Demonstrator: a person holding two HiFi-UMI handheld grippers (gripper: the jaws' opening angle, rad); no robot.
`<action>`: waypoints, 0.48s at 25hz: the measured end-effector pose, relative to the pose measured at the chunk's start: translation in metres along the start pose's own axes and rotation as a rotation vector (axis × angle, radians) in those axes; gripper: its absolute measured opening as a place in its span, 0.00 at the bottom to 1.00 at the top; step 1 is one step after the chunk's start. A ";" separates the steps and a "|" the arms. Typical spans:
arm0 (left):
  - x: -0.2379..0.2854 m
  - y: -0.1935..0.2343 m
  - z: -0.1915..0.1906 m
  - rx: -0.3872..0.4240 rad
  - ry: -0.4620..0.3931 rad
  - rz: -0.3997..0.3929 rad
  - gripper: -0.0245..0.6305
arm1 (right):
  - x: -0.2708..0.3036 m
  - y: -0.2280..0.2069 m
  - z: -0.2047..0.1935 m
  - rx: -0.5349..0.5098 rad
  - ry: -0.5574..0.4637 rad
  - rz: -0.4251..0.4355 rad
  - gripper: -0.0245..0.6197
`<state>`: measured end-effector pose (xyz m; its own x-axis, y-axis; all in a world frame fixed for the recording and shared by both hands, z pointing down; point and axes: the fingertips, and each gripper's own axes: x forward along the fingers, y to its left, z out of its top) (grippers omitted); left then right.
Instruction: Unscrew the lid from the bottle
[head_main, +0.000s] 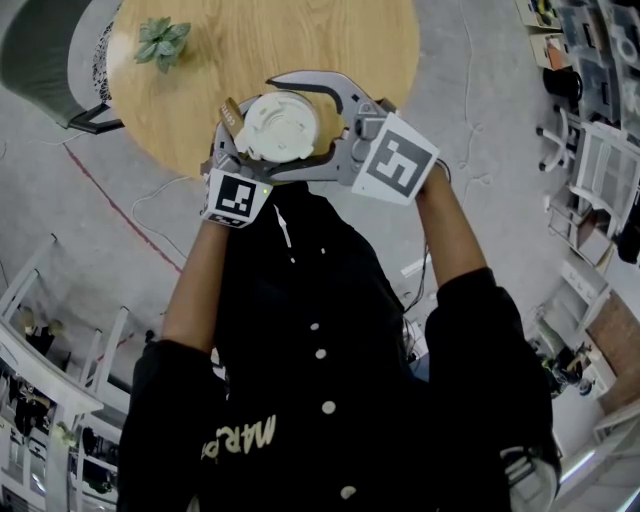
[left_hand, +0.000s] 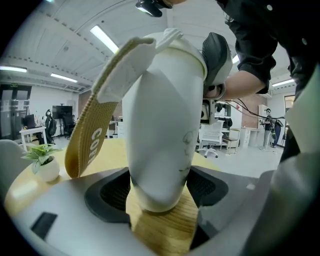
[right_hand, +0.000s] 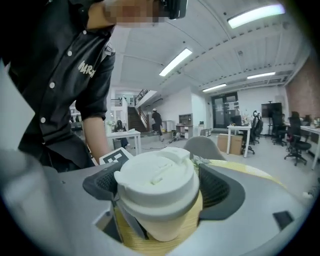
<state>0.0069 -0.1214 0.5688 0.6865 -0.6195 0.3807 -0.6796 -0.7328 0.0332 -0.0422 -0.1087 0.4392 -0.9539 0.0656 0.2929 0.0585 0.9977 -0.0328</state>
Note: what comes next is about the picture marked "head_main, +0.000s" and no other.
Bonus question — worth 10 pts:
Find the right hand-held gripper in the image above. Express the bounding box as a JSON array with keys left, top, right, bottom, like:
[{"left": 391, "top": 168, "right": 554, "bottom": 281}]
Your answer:
[{"left": 258, "top": 69, "right": 442, "bottom": 206}]

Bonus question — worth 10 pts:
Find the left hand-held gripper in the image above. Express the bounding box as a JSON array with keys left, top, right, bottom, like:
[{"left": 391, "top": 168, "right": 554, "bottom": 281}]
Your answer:
[{"left": 199, "top": 119, "right": 275, "bottom": 230}]

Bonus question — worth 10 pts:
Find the white lidded cup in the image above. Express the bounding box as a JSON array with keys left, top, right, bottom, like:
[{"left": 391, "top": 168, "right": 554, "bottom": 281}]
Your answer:
[{"left": 218, "top": 89, "right": 324, "bottom": 164}]

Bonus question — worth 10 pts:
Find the grey shoulder pack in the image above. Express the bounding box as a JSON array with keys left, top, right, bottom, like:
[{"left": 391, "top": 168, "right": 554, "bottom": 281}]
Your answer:
[{"left": 498, "top": 443, "right": 562, "bottom": 512}]

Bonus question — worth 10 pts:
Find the person's left forearm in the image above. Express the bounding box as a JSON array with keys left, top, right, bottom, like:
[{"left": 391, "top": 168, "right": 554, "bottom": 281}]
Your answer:
[{"left": 160, "top": 218, "right": 237, "bottom": 354}]

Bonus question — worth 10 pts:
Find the person's right forearm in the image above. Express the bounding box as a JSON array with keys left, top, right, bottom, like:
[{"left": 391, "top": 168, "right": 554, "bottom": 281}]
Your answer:
[{"left": 414, "top": 163, "right": 490, "bottom": 290}]

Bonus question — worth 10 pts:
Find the round wooden side table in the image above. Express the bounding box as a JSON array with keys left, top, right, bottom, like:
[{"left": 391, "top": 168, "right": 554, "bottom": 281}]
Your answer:
[{"left": 106, "top": 0, "right": 422, "bottom": 184}]

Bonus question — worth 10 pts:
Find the small potted green plant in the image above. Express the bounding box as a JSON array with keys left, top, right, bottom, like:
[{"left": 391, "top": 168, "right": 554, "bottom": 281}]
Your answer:
[{"left": 133, "top": 15, "right": 193, "bottom": 76}]

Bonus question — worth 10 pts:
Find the black white patterned cushion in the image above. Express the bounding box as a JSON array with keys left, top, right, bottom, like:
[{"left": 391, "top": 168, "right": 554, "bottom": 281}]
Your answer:
[{"left": 91, "top": 19, "right": 118, "bottom": 107}]

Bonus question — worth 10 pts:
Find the grey shell chair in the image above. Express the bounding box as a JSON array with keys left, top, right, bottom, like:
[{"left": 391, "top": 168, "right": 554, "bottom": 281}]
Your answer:
[{"left": 0, "top": 0, "right": 127, "bottom": 137}]

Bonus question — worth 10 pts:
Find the cardboard box with orange item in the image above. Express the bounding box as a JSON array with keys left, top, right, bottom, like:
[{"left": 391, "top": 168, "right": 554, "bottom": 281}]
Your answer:
[{"left": 529, "top": 31, "right": 572, "bottom": 72}]

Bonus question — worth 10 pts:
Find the black round bin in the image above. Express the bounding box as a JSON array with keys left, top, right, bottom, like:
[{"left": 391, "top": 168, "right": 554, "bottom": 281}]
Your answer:
[{"left": 541, "top": 66, "right": 584, "bottom": 109}]

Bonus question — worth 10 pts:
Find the cardboard box with yellow items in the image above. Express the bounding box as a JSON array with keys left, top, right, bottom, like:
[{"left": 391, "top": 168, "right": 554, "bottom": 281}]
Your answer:
[{"left": 514, "top": 0, "right": 557, "bottom": 27}]

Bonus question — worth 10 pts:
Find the person's black buttoned shirt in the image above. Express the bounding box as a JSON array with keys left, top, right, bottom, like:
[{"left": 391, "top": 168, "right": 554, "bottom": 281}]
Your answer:
[{"left": 116, "top": 181, "right": 562, "bottom": 512}]

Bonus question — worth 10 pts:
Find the white mesh office chair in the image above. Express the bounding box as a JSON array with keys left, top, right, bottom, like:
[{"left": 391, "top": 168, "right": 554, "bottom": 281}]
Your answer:
[{"left": 536, "top": 103, "right": 640, "bottom": 214}]

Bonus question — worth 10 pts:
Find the white storage shelving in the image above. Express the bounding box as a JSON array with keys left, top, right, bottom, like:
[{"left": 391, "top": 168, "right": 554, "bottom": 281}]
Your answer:
[{"left": 514, "top": 0, "right": 640, "bottom": 127}]

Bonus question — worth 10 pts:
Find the white metal rack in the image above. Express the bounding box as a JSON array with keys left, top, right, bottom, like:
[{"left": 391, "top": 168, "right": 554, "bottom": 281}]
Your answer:
[{"left": 0, "top": 233, "right": 133, "bottom": 512}]

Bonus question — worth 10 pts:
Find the thin white power cable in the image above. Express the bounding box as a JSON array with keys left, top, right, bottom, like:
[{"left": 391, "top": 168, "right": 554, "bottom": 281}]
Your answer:
[{"left": 131, "top": 174, "right": 202, "bottom": 262}]

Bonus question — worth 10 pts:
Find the long white floor cable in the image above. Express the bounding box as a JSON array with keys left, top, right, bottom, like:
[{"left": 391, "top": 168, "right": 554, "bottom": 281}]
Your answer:
[{"left": 457, "top": 0, "right": 495, "bottom": 187}]

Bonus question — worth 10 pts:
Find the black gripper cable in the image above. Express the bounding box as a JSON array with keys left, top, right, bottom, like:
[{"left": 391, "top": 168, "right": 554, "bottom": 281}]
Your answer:
[{"left": 398, "top": 238, "right": 437, "bottom": 312}]

